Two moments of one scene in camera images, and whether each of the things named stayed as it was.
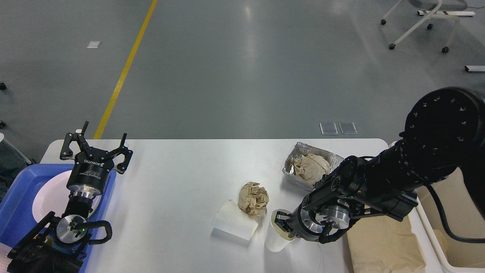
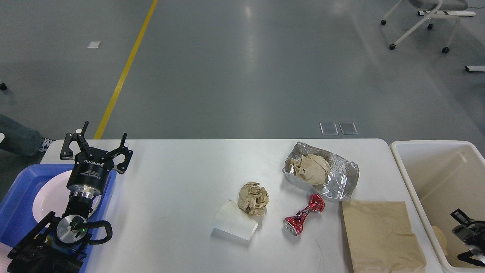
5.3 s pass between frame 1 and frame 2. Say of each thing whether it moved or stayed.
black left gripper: stayed
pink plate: stayed
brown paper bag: stayed
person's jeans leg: moved
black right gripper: moved
